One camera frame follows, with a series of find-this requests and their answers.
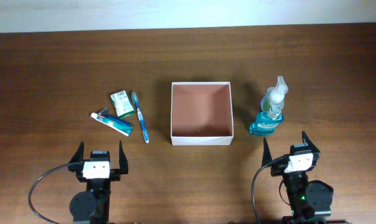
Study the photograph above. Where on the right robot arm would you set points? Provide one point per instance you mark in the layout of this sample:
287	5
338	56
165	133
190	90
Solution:
310	201

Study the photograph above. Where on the blue mouthwash bottle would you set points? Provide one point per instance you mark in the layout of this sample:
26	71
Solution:
266	123

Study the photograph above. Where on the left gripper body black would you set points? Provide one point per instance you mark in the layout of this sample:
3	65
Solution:
114	175

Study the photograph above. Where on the green white toothpaste tube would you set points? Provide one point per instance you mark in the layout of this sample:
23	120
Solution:
116	125

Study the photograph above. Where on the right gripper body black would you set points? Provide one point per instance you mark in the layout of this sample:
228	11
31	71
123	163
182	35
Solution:
277	168

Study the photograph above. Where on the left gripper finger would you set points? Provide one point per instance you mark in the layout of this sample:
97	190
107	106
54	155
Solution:
123	162
78	156

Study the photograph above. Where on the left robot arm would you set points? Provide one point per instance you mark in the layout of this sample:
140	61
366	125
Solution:
93	204

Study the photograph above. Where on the blue white toothbrush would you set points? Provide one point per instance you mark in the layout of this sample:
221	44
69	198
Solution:
140	116

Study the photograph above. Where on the green white soap box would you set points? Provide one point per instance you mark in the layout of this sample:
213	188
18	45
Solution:
122	104

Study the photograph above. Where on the white cardboard box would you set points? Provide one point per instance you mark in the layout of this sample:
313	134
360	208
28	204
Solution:
201	114

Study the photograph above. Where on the clear spray bottle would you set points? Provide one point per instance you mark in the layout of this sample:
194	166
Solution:
274	96

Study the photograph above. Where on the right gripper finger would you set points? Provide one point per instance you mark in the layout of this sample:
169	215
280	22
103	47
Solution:
267	158
310	144

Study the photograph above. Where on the blue disposable razor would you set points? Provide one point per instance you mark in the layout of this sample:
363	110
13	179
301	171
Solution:
114	118

